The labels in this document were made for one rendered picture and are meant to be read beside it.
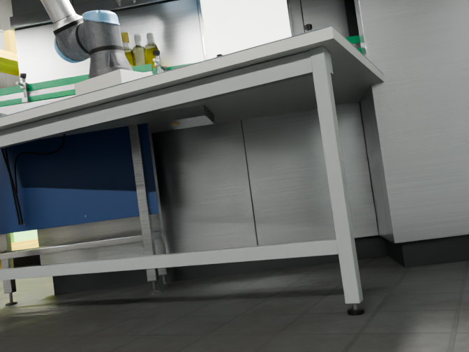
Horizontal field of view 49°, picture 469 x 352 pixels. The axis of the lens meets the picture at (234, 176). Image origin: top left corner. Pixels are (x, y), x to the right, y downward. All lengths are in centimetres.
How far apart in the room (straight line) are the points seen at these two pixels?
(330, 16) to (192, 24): 64
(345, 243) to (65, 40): 117
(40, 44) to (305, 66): 167
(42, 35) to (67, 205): 93
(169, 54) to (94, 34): 76
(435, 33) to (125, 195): 139
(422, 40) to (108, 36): 117
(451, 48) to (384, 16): 28
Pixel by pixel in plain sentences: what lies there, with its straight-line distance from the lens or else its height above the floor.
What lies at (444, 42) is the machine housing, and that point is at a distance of 217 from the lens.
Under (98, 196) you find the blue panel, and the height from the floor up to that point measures 44.
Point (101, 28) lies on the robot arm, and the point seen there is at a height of 96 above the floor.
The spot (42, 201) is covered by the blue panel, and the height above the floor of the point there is 45.
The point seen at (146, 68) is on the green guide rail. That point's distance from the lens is 227.
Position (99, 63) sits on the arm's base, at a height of 84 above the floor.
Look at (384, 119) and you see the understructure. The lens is 207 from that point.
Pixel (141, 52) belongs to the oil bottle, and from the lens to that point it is 241.
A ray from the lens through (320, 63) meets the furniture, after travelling 143.
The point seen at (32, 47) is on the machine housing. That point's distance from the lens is 282.
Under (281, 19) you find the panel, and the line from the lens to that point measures 250.
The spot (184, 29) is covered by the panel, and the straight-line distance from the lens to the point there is 254.
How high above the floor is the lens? 33
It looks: 3 degrees up
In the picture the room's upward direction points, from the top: 8 degrees counter-clockwise
